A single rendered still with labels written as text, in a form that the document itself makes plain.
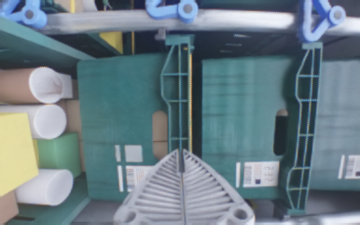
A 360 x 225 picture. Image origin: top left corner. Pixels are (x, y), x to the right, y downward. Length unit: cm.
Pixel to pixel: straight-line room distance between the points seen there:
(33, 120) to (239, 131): 42
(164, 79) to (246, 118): 20
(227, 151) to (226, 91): 14
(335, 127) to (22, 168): 67
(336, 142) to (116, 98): 53
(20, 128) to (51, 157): 15
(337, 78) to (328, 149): 17
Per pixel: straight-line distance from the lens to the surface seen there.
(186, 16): 27
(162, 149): 33
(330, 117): 48
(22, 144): 37
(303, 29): 35
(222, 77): 32
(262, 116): 35
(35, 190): 44
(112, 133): 34
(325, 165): 51
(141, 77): 30
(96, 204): 57
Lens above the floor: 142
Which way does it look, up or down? 1 degrees up
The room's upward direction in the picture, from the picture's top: 89 degrees clockwise
